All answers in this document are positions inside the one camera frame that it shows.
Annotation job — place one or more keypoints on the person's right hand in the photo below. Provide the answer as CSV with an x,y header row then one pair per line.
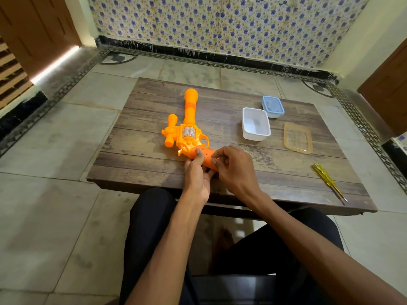
x,y
237,171

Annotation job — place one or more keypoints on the person's left hand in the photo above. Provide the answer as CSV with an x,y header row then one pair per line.
x,y
196,182

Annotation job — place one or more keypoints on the person's left thumb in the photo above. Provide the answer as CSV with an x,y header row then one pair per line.
x,y
199,157

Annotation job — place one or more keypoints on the person's right thumb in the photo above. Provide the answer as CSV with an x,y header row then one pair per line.
x,y
218,161

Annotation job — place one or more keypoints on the orange toy gun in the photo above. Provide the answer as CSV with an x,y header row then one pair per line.
x,y
187,130

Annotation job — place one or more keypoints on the person's left forearm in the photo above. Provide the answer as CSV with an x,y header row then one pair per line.
x,y
171,250

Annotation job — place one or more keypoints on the person's right forearm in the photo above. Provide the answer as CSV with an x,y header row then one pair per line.
x,y
318,250

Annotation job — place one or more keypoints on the wooden low table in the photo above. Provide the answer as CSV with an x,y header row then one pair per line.
x,y
229,149

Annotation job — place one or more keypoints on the white plastic container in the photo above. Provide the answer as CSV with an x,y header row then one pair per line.
x,y
256,124

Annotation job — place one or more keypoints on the small blue lidded container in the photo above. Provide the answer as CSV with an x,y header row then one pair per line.
x,y
273,106

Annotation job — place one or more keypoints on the translucent yellow container lid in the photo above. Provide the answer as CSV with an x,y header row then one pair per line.
x,y
298,138

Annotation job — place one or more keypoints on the person's black trousers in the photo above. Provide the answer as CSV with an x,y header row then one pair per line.
x,y
152,238

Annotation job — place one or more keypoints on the yellow screwdriver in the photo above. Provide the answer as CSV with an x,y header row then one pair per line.
x,y
327,179

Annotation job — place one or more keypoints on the black stool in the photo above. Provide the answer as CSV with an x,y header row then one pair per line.
x,y
233,289

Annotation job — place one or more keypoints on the brown wooden cabinet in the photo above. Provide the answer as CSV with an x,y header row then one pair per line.
x,y
386,92

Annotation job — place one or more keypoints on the striped wooden panel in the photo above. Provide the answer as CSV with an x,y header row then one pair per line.
x,y
11,77

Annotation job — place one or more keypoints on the brown wooden door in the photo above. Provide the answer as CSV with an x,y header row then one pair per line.
x,y
38,31

